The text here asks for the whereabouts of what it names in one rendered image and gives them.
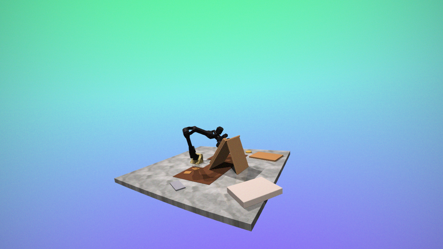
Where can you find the grey flat square tile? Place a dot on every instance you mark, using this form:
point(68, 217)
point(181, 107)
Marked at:
point(177, 185)

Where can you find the tan flat rectangular card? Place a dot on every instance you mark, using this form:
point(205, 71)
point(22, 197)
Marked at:
point(266, 156)

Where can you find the beige flat rectangular block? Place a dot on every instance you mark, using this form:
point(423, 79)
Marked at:
point(254, 191)

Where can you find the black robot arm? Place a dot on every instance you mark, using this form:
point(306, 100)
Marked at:
point(208, 134)

